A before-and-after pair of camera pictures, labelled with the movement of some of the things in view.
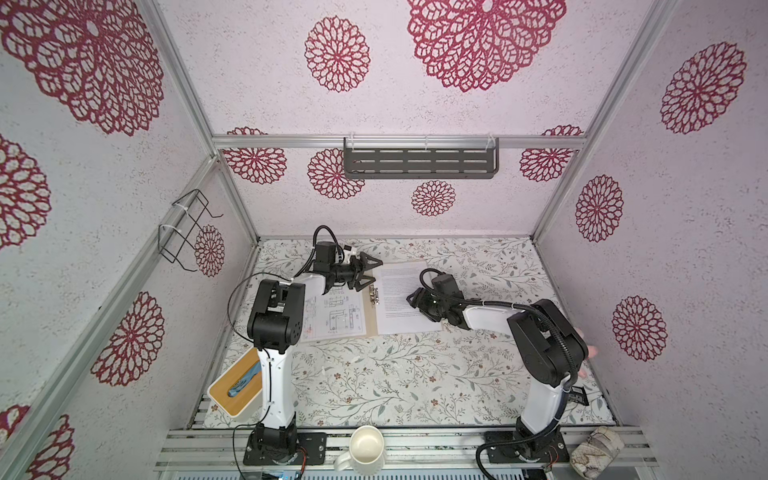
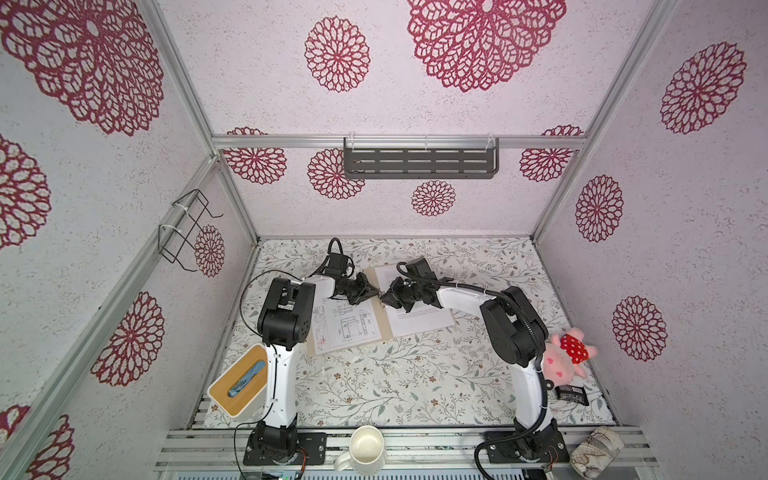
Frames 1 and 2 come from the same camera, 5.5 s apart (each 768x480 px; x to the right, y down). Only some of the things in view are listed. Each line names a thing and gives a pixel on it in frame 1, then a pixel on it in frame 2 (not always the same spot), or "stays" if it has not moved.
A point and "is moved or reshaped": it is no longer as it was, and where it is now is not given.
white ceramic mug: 366,451 stays
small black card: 578,394 stays
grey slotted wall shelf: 420,158 stays
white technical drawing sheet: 338,313 is moved or reshaped
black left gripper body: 343,272 to 355,289
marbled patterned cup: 589,460 stays
